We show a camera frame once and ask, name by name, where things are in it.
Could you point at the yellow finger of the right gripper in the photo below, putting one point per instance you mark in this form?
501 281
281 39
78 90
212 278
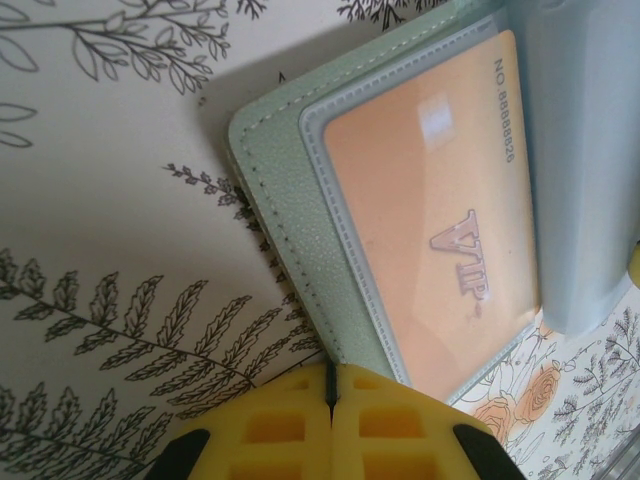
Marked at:
635 265

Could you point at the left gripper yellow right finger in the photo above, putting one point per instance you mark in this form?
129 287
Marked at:
400 440

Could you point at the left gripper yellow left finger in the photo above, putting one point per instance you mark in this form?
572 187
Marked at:
260 440

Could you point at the orange VIP card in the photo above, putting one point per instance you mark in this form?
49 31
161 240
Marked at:
425 200

